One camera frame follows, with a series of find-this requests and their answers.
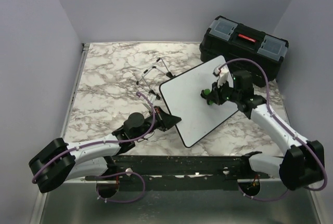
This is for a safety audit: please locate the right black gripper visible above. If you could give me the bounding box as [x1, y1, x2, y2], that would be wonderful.
[206, 77, 240, 105]

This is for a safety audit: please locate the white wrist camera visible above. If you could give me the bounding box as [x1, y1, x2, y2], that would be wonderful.
[213, 65, 229, 88]
[144, 93, 157, 111]

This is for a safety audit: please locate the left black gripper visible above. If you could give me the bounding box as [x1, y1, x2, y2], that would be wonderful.
[133, 106, 182, 141]

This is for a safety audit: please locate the black wire easel stand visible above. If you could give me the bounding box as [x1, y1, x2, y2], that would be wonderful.
[136, 58, 174, 100]

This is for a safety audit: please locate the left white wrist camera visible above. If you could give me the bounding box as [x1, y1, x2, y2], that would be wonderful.
[144, 93, 157, 111]

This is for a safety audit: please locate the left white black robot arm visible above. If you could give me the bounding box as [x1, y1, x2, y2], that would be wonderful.
[29, 106, 182, 193]

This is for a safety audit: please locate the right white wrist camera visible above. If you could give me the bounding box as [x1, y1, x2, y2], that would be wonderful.
[213, 65, 229, 88]

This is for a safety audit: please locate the black plastic toolbox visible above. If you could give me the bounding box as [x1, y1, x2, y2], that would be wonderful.
[199, 16, 289, 82]

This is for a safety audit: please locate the white whiteboard with red writing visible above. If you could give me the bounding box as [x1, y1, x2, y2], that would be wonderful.
[159, 56, 238, 148]

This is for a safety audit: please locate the black front mounting rail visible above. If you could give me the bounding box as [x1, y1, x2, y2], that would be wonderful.
[83, 155, 270, 194]

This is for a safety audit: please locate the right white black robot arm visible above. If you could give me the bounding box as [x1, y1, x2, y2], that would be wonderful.
[201, 68, 327, 191]

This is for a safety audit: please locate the aluminium frame extrusion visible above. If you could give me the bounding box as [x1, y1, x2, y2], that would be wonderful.
[29, 43, 90, 223]

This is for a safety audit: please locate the green black whiteboard eraser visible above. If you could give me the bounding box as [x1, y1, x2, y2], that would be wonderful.
[200, 89, 214, 106]

